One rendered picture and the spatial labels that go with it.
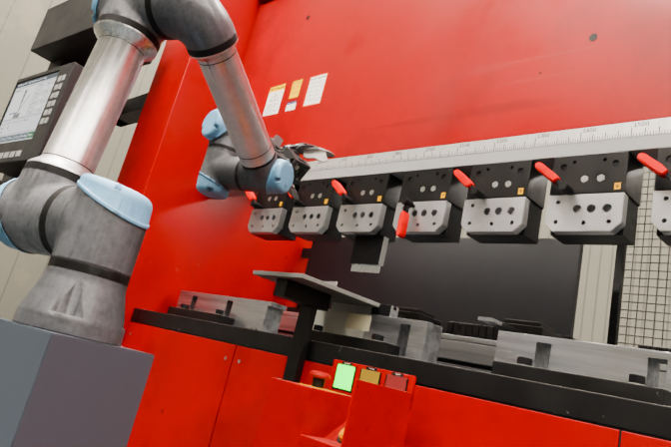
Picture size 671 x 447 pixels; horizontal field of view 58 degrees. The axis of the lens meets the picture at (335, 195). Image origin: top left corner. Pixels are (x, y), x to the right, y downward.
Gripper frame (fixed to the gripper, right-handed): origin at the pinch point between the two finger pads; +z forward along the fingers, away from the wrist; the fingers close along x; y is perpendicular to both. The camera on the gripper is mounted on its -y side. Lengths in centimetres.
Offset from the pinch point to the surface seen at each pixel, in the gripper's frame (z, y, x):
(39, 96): -43, -94, -53
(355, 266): 15.8, 17.6, -11.2
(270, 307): 14.0, 5.0, -40.0
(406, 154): 11.9, 8.3, 19.7
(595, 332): 300, -48, -17
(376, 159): 11.9, 0.8, 12.8
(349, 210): 11.4, 6.3, -1.8
